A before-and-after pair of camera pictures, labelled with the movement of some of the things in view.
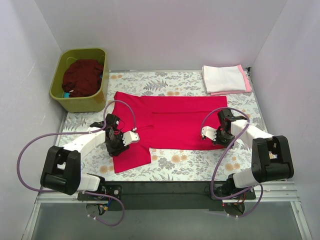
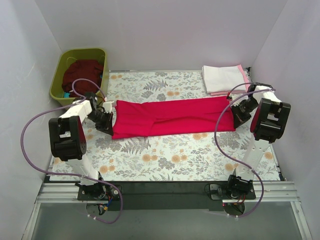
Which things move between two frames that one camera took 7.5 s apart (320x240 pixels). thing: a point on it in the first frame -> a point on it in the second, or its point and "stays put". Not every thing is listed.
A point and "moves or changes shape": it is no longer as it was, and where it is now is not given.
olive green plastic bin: x=95 y=102 stays put
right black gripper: x=222 y=137 -> x=239 y=114
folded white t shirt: x=227 y=78 stays put
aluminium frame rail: x=271 y=191 stays put
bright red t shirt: x=164 y=121 moves or changes shape
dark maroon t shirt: x=82 y=78 stays put
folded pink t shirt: x=248 y=87 stays put
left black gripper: x=116 y=146 -> x=105 y=121
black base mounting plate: x=163 y=195 stays put
